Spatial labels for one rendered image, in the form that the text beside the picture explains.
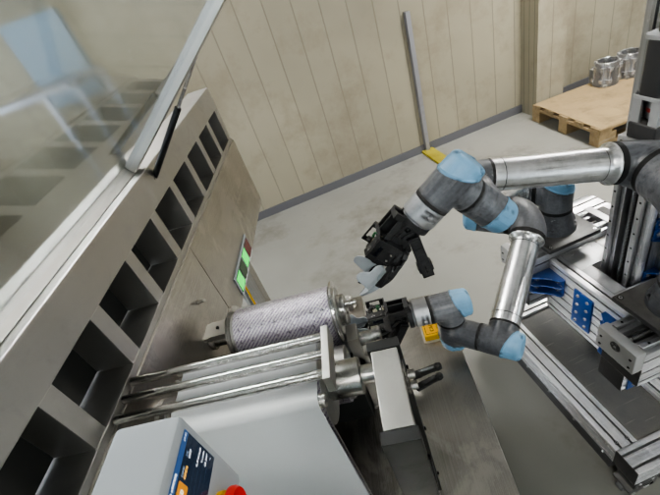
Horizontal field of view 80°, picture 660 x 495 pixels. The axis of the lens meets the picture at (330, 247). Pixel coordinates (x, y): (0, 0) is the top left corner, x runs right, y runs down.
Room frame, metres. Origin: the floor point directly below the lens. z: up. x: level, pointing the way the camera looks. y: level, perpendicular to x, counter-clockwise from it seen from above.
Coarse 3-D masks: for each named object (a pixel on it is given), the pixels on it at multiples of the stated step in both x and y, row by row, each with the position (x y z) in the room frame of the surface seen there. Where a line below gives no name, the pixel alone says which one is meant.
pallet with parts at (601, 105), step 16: (608, 64) 3.32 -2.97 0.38; (624, 64) 3.36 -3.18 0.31; (592, 80) 3.43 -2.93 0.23; (608, 80) 3.31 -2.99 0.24; (624, 80) 3.34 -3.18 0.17; (560, 96) 3.48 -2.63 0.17; (576, 96) 3.36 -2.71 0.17; (592, 96) 3.24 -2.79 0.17; (608, 96) 3.14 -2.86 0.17; (624, 96) 3.04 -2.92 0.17; (544, 112) 3.35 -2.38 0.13; (560, 112) 3.18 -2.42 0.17; (576, 112) 3.08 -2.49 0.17; (592, 112) 2.97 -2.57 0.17; (608, 112) 2.88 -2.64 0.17; (624, 112) 2.79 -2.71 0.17; (560, 128) 3.13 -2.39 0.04; (576, 128) 3.05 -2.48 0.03; (592, 128) 2.75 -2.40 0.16; (608, 128) 2.67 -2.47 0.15; (624, 128) 2.78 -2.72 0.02; (592, 144) 2.73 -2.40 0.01
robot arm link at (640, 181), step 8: (656, 152) 0.62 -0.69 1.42; (648, 160) 0.62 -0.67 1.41; (656, 160) 0.60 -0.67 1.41; (640, 168) 0.62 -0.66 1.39; (648, 168) 0.60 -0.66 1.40; (656, 168) 0.59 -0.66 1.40; (632, 176) 0.63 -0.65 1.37; (640, 176) 0.61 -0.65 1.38; (648, 176) 0.59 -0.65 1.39; (656, 176) 0.58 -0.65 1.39; (632, 184) 0.62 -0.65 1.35; (640, 184) 0.60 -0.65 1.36; (648, 184) 0.58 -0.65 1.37; (656, 184) 0.57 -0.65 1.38; (640, 192) 0.60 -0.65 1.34; (648, 192) 0.58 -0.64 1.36; (656, 192) 0.56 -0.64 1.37; (648, 200) 0.58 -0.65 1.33; (656, 200) 0.55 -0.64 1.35; (656, 208) 0.56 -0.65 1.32
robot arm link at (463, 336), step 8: (464, 320) 0.67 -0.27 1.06; (440, 328) 0.68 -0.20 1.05; (448, 328) 0.67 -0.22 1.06; (456, 328) 0.66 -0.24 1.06; (464, 328) 0.66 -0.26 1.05; (472, 328) 0.65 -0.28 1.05; (440, 336) 0.69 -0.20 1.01; (448, 336) 0.67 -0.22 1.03; (456, 336) 0.66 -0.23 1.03; (464, 336) 0.64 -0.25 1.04; (472, 336) 0.63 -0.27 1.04; (448, 344) 0.67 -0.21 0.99; (456, 344) 0.66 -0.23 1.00; (464, 344) 0.64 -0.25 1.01; (472, 344) 0.62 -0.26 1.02
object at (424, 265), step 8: (408, 240) 0.62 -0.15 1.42; (416, 240) 0.62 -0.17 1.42; (416, 248) 0.62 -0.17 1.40; (416, 256) 0.61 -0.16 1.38; (424, 256) 0.61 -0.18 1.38; (416, 264) 0.63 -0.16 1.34; (424, 264) 0.61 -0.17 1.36; (432, 264) 0.62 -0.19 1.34; (424, 272) 0.61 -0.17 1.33; (432, 272) 0.61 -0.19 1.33
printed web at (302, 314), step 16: (320, 288) 0.72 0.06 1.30; (256, 304) 0.74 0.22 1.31; (272, 304) 0.71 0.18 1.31; (288, 304) 0.69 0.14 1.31; (304, 304) 0.67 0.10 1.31; (320, 304) 0.66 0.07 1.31; (240, 320) 0.70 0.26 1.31; (256, 320) 0.69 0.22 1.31; (272, 320) 0.67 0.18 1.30; (288, 320) 0.66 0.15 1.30; (304, 320) 0.65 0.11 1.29; (320, 320) 0.63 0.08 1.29; (240, 336) 0.67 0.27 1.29; (256, 336) 0.66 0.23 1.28; (272, 336) 0.65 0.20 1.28; (288, 336) 0.64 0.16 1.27; (336, 336) 0.62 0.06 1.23; (352, 400) 0.51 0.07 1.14; (336, 432) 0.36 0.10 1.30; (352, 464) 0.36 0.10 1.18
